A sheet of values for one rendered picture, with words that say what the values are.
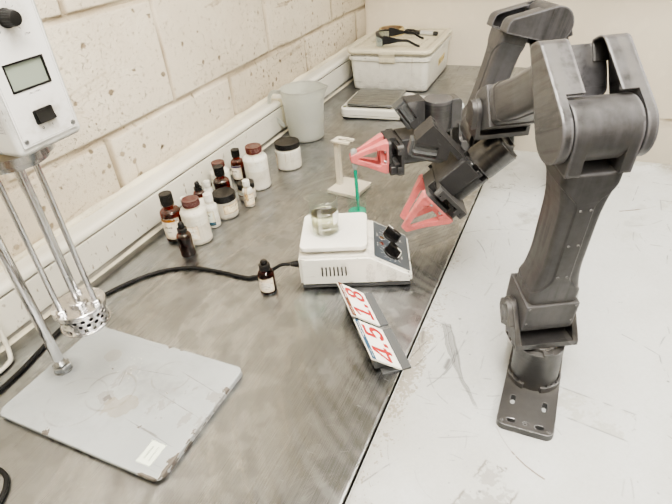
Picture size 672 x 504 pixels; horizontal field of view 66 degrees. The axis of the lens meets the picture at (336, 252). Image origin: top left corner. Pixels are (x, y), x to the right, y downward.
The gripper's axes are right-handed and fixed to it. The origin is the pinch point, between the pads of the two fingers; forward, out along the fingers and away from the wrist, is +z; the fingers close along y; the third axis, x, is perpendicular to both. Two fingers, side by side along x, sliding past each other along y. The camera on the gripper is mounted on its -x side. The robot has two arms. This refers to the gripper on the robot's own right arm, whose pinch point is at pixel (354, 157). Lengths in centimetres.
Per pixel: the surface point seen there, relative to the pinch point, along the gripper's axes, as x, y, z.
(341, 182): 13.5, -16.7, 0.9
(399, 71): 8, -85, -32
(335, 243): 6.0, 21.3, 7.8
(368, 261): 8.9, 24.1, 2.7
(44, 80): -32, 42, 37
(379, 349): 12.3, 42.1, 5.1
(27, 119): -29, 45, 38
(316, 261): 8.4, 22.3, 11.6
